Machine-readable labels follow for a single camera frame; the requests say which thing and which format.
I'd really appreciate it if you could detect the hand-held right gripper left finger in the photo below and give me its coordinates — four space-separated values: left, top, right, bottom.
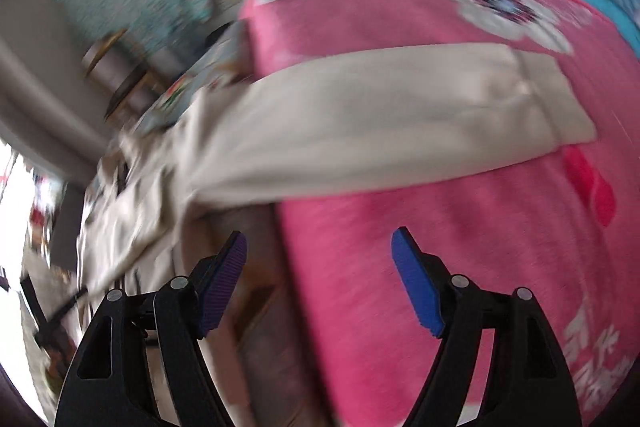
54 231 248 427

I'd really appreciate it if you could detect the picture-printed bed sheet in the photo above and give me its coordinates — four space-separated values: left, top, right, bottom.
134 21 257 138

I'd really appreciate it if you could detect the beige jacket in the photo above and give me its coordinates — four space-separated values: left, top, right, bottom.
77 43 598 303

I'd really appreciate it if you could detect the pink flowered blanket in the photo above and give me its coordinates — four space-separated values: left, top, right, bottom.
239 0 640 427

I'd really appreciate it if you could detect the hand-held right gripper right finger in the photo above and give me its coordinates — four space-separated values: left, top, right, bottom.
391 227 583 427

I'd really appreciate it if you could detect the wooden chair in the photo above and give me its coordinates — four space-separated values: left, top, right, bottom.
81 28 167 124

